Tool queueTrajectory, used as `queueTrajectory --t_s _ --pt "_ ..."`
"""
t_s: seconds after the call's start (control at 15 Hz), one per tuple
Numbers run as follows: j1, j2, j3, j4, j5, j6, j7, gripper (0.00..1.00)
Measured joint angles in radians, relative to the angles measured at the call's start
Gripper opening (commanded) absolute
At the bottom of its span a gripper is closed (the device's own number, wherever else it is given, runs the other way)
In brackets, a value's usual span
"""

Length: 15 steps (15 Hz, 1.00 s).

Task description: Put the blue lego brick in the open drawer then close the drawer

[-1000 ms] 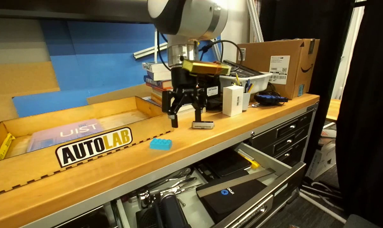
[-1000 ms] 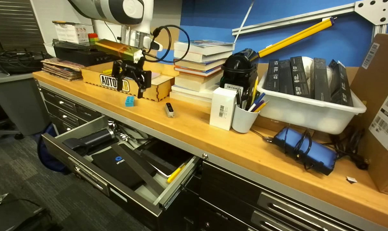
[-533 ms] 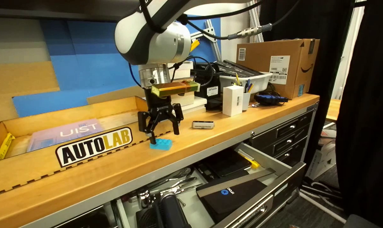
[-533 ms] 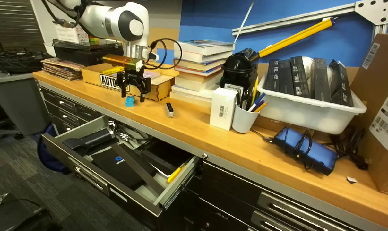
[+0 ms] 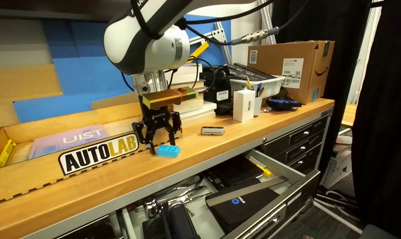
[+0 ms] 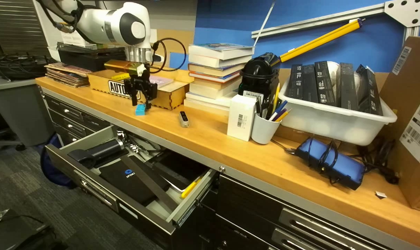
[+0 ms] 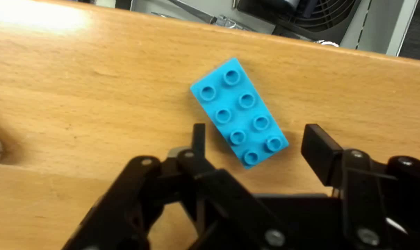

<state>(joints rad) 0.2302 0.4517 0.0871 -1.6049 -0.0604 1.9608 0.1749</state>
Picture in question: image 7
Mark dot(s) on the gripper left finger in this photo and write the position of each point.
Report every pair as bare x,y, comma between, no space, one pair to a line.
210,194

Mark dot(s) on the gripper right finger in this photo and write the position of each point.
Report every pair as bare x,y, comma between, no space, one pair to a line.
362,194

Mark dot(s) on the blue lego brick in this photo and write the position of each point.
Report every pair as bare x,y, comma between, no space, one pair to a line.
239,111

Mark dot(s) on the black fan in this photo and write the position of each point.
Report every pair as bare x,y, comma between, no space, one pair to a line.
310,15

